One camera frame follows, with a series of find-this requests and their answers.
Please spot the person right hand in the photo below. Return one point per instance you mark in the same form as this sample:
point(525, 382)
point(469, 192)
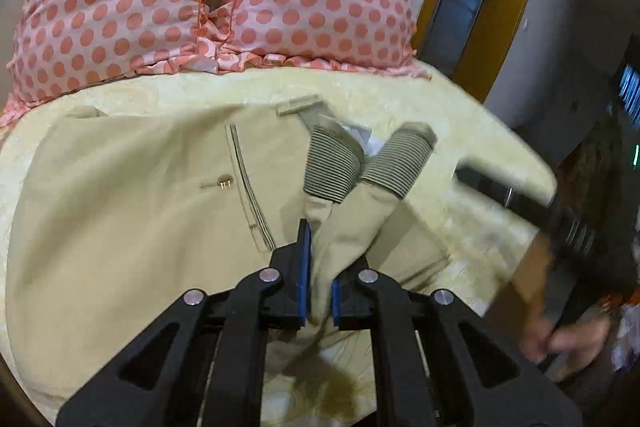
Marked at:
point(578, 344)

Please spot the cream patterned bedspread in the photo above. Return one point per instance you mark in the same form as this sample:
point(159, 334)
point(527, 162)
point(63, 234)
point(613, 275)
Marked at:
point(483, 244)

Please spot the beige khaki pants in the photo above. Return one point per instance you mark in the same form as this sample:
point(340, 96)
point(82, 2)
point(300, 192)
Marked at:
point(120, 215)

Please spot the pink polka dot pillow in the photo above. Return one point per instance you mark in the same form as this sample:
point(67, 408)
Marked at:
point(62, 46)

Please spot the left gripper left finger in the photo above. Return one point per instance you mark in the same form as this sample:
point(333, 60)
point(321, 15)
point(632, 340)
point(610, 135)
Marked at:
point(201, 362)

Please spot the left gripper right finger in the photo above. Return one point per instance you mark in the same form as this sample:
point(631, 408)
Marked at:
point(437, 363)

